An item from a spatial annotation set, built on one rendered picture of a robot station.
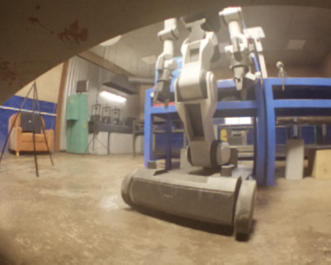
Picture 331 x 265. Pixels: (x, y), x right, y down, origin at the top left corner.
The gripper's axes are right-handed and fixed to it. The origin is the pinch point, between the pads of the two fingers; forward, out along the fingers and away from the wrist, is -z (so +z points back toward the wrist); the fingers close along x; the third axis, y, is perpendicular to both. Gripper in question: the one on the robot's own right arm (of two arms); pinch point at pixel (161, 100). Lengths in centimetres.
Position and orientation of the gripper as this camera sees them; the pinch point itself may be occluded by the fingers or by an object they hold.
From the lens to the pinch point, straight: 97.2
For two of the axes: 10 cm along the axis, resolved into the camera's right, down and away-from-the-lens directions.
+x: -5.6, -2.5, -7.9
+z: 1.2, -9.7, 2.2
